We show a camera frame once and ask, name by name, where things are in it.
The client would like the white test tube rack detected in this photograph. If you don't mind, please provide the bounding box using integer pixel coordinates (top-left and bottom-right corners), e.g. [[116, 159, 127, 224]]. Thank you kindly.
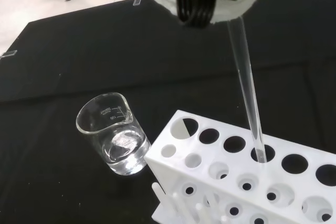
[[143, 109, 336, 224]]

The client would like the black bench cloth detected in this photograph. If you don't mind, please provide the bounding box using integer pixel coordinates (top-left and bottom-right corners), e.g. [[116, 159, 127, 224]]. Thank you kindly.
[[0, 0, 336, 224]]

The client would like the clear glass beaker with water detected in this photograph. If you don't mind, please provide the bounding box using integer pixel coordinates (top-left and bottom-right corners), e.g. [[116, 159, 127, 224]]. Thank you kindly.
[[75, 92, 152, 176]]

